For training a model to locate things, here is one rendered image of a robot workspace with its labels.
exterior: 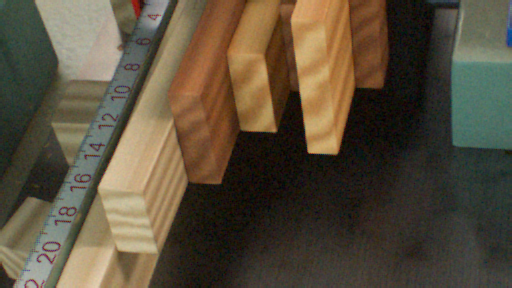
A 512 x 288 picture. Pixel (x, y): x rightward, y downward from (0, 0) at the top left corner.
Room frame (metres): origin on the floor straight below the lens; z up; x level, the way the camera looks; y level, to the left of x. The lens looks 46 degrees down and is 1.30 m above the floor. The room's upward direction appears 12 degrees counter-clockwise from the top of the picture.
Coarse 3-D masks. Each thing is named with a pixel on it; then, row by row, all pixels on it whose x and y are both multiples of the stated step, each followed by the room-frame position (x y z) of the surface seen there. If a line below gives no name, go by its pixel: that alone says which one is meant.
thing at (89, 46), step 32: (64, 0) 0.69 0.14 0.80; (96, 0) 0.68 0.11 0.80; (64, 32) 0.65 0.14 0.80; (96, 32) 0.64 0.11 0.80; (64, 64) 0.61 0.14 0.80; (96, 64) 0.60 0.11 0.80; (32, 128) 0.55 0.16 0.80; (32, 160) 0.52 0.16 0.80; (64, 160) 0.51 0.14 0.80; (0, 192) 0.49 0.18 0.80; (32, 192) 0.48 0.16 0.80; (0, 224) 0.46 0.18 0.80
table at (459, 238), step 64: (448, 64) 0.42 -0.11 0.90; (384, 128) 0.38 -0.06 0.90; (448, 128) 0.37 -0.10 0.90; (192, 192) 0.36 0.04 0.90; (256, 192) 0.35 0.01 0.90; (320, 192) 0.35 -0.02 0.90; (384, 192) 0.34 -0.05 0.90; (448, 192) 0.33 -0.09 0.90; (192, 256) 0.32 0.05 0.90; (256, 256) 0.31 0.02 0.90; (320, 256) 0.30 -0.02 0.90; (384, 256) 0.30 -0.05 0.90; (448, 256) 0.29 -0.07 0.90
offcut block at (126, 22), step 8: (112, 0) 0.64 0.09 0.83; (120, 0) 0.63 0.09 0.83; (128, 0) 0.62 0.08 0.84; (144, 0) 0.62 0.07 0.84; (112, 8) 0.64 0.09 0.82; (120, 8) 0.63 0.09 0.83; (128, 8) 0.63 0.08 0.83; (120, 16) 0.64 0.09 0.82; (128, 16) 0.63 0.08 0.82; (120, 24) 0.64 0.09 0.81; (128, 24) 0.63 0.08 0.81; (128, 32) 0.63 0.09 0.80
